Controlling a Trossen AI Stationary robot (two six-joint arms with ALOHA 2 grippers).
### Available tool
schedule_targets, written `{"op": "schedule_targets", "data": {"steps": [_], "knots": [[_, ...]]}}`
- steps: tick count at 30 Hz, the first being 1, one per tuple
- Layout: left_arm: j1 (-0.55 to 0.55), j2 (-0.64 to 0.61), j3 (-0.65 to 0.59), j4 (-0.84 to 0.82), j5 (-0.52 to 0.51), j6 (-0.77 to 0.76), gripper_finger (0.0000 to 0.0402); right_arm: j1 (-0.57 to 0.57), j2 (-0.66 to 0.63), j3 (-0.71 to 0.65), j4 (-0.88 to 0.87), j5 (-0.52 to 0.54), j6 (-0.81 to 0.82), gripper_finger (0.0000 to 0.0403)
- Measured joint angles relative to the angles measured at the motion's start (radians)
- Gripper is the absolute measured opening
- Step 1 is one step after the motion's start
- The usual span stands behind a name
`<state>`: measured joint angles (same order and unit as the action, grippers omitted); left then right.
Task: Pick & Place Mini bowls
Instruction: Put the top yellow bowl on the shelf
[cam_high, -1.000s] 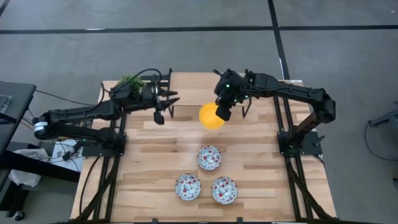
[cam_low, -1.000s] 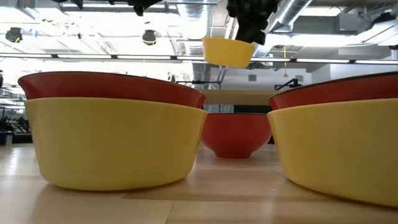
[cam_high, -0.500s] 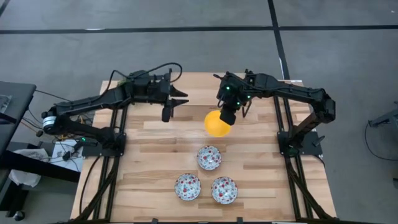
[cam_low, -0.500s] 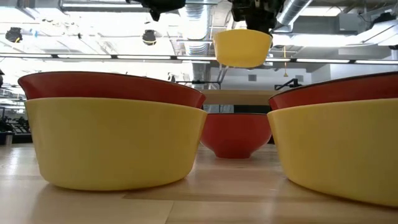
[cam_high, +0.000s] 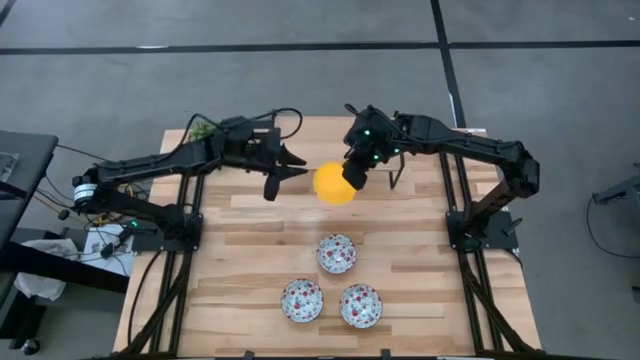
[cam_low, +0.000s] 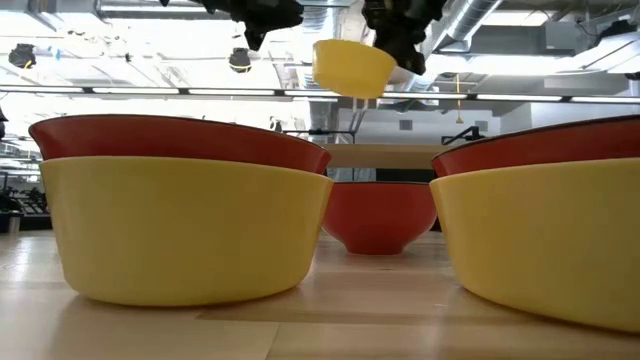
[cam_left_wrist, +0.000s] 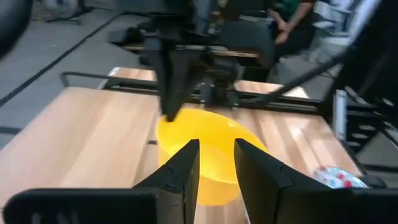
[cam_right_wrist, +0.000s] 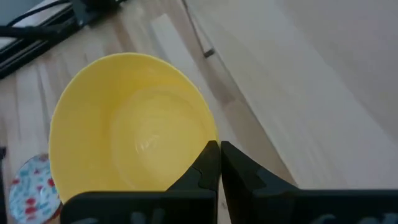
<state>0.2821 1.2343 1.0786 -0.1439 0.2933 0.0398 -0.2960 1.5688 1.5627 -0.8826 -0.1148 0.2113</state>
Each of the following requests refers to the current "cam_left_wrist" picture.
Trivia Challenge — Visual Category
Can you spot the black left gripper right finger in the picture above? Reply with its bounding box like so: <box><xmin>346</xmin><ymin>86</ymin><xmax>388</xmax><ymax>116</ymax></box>
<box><xmin>233</xmin><ymin>138</ymin><xmax>398</xmax><ymax>224</ymax></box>

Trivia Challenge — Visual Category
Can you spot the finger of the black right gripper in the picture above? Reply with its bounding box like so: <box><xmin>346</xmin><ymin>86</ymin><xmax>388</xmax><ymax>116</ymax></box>
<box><xmin>154</xmin><ymin>49</ymin><xmax>174</xmax><ymax>123</ymax></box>
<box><xmin>170</xmin><ymin>49</ymin><xmax>203</xmax><ymax>121</ymax></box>

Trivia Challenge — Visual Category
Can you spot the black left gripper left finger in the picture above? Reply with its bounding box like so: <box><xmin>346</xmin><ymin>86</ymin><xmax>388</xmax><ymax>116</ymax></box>
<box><xmin>2</xmin><ymin>139</ymin><xmax>200</xmax><ymax>224</ymax></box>

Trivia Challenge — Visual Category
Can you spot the yellow mini bowl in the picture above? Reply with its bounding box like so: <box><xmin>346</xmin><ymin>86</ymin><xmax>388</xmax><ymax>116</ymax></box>
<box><xmin>155</xmin><ymin>108</ymin><xmax>270</xmax><ymax>207</ymax></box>

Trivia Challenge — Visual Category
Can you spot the red bowl with floral inside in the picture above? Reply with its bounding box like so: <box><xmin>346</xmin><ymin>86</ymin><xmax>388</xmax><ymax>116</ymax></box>
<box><xmin>312</xmin><ymin>166</ymin><xmax>369</xmax><ymax>190</ymax></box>

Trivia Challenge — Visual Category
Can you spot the person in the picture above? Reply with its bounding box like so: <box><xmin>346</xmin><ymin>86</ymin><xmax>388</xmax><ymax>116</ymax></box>
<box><xmin>267</xmin><ymin>0</ymin><xmax>315</xmax><ymax>46</ymax></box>

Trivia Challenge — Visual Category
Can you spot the wooden shelf with black frame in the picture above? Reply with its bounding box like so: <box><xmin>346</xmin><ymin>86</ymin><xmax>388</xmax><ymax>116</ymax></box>
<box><xmin>60</xmin><ymin>43</ymin><xmax>326</xmax><ymax>114</ymax></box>

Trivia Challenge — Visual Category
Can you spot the silver aluminium post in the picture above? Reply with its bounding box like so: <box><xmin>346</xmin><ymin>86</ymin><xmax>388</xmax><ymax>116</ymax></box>
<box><xmin>334</xmin><ymin>89</ymin><xmax>348</xmax><ymax>141</ymax></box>

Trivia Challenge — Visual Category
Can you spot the black cable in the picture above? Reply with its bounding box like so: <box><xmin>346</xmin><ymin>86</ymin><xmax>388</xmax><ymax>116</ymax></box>
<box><xmin>248</xmin><ymin>0</ymin><xmax>383</xmax><ymax>105</ymax></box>

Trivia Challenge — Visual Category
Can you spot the black rig frame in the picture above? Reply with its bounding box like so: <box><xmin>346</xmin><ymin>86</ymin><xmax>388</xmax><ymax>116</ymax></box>
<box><xmin>323</xmin><ymin>0</ymin><xmax>398</xmax><ymax>175</ymax></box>

